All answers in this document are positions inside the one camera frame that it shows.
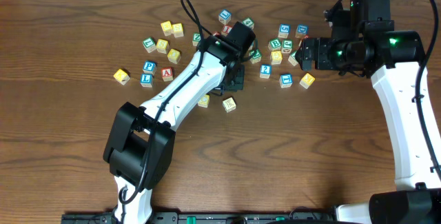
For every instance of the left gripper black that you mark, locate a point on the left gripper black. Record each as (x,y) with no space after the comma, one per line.
(234,80)

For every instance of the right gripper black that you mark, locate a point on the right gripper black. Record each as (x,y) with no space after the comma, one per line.
(307,54)

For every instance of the green block R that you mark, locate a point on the green block R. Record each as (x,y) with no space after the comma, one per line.
(292,58)

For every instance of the yellow block C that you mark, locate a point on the yellow block C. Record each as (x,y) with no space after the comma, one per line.
(204,101)

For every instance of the blue block l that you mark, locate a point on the blue block l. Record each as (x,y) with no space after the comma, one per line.
(225,17)
(146,80)

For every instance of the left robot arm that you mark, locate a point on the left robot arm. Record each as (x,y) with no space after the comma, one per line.
(140,146)

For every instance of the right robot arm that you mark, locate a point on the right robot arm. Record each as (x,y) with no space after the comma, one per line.
(364,42)

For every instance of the green block N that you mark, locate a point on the green block N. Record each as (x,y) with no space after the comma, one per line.
(255,56)

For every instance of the blue block right D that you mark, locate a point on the blue block right D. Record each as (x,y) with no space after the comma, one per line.
(301,31)

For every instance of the blue block 2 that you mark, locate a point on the blue block 2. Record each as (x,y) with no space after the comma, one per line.
(265,71)

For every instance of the blue block 5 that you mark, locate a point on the blue block 5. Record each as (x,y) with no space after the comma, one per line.
(283,31)

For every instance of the yellow block right cluster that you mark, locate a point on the yellow block right cluster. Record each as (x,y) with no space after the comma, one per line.
(276,57)

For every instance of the yellow block cluster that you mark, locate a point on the yellow block cluster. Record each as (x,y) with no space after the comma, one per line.
(276,57)
(174,56)

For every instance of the blue block T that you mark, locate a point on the blue block T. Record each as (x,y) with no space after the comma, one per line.
(285,80)

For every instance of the red block E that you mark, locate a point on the red block E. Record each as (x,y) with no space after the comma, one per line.
(216,33)

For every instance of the red block I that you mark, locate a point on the red block I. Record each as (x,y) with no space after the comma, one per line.
(226,30)

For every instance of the green block B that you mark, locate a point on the green block B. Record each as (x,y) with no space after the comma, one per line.
(275,44)

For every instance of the green block 4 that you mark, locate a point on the green block 4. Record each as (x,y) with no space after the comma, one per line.
(249,23)

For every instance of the green block Z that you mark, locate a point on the green block Z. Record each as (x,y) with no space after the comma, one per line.
(196,38)

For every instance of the blue block top L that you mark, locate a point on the blue block top L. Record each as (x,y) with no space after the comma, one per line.
(225,17)

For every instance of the yellow block lower left cluster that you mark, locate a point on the yellow block lower left cluster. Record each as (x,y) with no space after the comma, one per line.
(174,56)

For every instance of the red block A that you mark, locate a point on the red block A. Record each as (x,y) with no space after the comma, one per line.
(167,74)

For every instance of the yellow block S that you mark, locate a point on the yellow block S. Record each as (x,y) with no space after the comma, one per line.
(177,29)

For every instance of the yellow block beside green L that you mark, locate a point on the yellow block beside green L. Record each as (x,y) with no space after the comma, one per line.
(162,46)

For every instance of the blue block P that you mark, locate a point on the blue block P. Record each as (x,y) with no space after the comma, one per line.
(149,67)

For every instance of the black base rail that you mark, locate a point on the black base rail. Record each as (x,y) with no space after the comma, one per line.
(176,218)

